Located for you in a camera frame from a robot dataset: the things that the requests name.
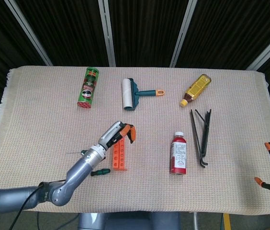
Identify white metal table leg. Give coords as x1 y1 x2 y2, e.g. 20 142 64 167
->
193 212 200 230

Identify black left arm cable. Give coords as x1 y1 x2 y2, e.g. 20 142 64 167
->
12 179 67 230

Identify black tongs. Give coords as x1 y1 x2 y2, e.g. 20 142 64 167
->
190 109 212 168

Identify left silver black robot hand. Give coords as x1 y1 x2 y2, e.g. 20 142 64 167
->
97 121 137 150

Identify green black handle screwdriver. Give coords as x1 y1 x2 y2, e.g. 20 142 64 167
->
90 168 111 177

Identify green Pringles can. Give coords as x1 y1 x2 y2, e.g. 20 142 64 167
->
77 67 100 109

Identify teal lint roller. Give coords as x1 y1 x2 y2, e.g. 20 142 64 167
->
121 78 166 111

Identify beige woven tablecloth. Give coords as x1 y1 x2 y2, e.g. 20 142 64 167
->
0 66 270 215

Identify red juice bottle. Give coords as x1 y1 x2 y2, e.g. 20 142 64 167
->
169 131 188 175

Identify orange screwdriver holder rack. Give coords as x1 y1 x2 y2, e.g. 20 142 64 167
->
112 136 129 171

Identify grey robot torso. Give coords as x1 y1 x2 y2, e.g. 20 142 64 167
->
77 212 181 230

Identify yellow tea bottle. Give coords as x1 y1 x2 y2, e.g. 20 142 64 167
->
179 74 212 107

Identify dark teal handle screwdriver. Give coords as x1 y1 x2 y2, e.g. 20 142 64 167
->
66 149 88 155

